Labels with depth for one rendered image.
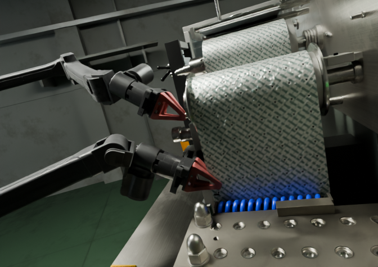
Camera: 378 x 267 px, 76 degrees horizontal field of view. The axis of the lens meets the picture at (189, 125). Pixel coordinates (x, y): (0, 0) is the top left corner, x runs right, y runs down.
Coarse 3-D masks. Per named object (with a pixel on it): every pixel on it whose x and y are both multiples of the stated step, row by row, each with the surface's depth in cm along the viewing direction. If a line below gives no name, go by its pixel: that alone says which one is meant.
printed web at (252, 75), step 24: (264, 24) 68; (216, 48) 70; (240, 48) 67; (264, 48) 66; (288, 48) 64; (216, 72) 52; (240, 72) 48; (264, 72) 46; (288, 72) 45; (312, 72) 43; (192, 96) 50; (216, 96) 48; (240, 96) 47; (264, 96) 46; (288, 96) 45; (312, 96) 44; (216, 120) 50; (240, 120) 48
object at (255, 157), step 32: (224, 128) 49; (256, 128) 48; (288, 128) 46; (320, 128) 45; (224, 160) 51; (256, 160) 50; (288, 160) 48; (320, 160) 46; (224, 192) 53; (256, 192) 51; (288, 192) 50; (320, 192) 48
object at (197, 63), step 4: (192, 60) 77; (196, 60) 76; (200, 60) 76; (192, 64) 76; (196, 64) 76; (200, 64) 75; (192, 68) 76; (196, 68) 76; (200, 68) 76; (204, 68) 75; (192, 72) 77; (196, 72) 76; (200, 72) 76; (204, 72) 77
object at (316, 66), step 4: (308, 52) 47; (312, 52) 46; (312, 56) 45; (312, 60) 44; (316, 60) 44; (312, 64) 44; (316, 64) 44; (316, 68) 44; (316, 72) 44; (320, 72) 43; (316, 76) 44; (320, 76) 43; (316, 80) 44; (320, 80) 43; (320, 84) 44; (320, 88) 44; (320, 92) 44; (320, 96) 45; (320, 100) 45; (320, 104) 46; (188, 112) 51
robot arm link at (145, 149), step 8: (144, 144) 55; (136, 152) 54; (144, 152) 54; (152, 152) 54; (160, 152) 56; (136, 160) 54; (144, 160) 53; (152, 160) 53; (136, 168) 57; (144, 168) 54; (152, 168) 54; (144, 176) 55
